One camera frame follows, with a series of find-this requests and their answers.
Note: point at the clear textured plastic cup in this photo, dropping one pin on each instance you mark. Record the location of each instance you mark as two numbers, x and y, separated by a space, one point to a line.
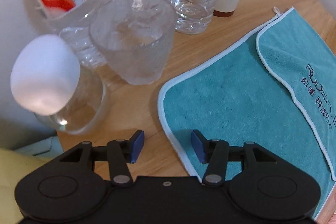
135 37

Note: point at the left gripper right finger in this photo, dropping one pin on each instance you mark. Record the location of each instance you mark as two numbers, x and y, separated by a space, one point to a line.
215 154

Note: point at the yellow-green paper bag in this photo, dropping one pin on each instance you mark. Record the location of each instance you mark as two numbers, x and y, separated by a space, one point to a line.
14 166

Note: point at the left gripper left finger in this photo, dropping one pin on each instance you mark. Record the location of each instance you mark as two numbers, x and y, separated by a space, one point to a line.
122 152

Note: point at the teal microfiber towel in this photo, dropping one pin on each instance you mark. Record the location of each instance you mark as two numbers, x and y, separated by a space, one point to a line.
275 86

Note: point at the small glass jar white lid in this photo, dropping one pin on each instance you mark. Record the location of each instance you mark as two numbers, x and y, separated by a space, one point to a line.
48 80

